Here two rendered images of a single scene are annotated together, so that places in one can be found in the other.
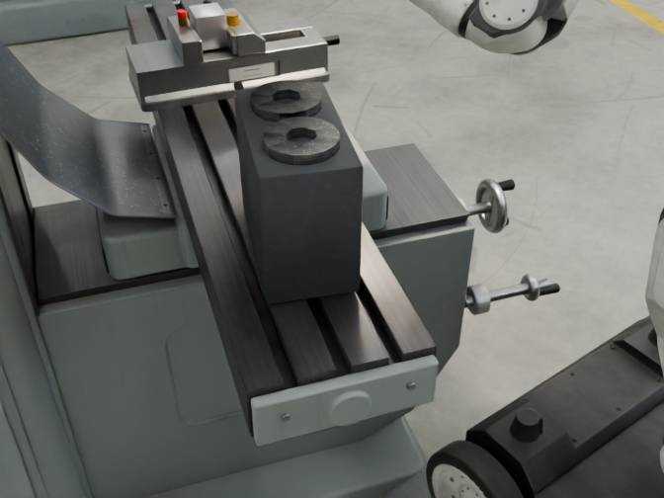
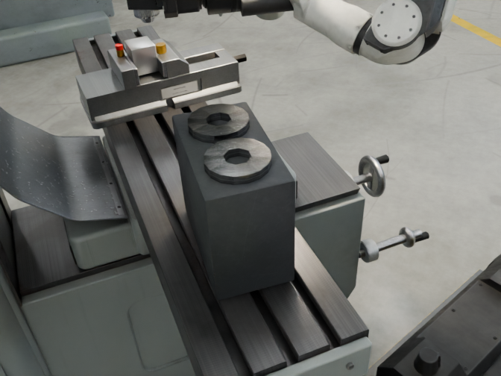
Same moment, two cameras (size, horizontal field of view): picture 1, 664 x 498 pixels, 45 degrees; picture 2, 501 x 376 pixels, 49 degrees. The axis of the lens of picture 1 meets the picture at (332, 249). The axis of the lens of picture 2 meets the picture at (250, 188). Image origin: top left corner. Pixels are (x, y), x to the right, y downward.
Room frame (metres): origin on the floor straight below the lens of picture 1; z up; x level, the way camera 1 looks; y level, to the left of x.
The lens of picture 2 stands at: (0.22, 0.05, 1.57)
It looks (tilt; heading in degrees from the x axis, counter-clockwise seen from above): 38 degrees down; 357
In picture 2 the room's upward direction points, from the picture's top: 3 degrees counter-clockwise
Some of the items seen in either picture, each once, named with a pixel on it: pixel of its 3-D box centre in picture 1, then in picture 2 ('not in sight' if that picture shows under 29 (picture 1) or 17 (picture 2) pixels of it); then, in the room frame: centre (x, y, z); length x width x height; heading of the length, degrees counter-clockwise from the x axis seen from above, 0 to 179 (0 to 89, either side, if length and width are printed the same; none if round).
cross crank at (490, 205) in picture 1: (475, 208); (360, 179); (1.37, -0.30, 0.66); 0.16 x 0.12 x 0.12; 108
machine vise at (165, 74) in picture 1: (227, 51); (158, 74); (1.37, 0.19, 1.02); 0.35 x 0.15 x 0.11; 110
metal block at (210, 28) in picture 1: (207, 26); (142, 55); (1.36, 0.22, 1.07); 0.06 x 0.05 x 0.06; 20
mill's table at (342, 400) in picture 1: (234, 142); (171, 148); (1.20, 0.17, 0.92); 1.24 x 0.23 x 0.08; 18
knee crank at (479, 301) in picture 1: (512, 290); (394, 241); (1.25, -0.37, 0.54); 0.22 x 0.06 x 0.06; 108
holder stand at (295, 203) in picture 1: (295, 184); (232, 192); (0.86, 0.05, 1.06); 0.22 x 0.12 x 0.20; 13
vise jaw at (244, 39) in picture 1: (239, 31); (167, 57); (1.38, 0.17, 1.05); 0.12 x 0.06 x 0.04; 20
